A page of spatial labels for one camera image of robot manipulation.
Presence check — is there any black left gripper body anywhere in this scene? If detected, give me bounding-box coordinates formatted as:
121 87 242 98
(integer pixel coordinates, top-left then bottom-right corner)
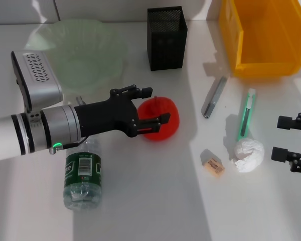
74 88 139 139

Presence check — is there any red-orange toy orange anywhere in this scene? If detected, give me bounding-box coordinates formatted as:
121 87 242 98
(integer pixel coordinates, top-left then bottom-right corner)
137 96 181 143

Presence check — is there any white paper ball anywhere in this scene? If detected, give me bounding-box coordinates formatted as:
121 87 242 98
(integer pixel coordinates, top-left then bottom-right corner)
231 138 265 173

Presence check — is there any mint green utility knife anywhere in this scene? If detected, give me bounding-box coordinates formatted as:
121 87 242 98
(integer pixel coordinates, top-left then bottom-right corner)
236 88 256 143

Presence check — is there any green-label clear water bottle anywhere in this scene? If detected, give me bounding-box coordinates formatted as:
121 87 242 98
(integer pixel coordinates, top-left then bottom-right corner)
63 138 103 211

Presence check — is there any beige eraser with paper sleeve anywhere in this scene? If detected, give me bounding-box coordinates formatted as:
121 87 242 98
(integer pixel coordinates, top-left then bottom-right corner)
200 148 226 179

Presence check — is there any black mesh pen holder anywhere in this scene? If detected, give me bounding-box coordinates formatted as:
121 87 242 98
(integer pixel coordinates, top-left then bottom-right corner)
147 6 188 72

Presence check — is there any pale green glass fruit plate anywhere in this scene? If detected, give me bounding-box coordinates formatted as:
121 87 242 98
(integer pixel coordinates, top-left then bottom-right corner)
24 20 130 95

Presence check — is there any grey marker pen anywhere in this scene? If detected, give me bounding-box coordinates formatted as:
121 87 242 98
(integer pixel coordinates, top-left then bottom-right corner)
201 76 228 119

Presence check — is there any yellow plastic storage bin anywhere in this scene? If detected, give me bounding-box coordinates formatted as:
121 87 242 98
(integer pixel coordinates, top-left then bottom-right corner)
218 0 301 78

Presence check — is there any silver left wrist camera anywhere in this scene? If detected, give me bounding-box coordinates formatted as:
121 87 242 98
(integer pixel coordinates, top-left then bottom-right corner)
10 51 64 113

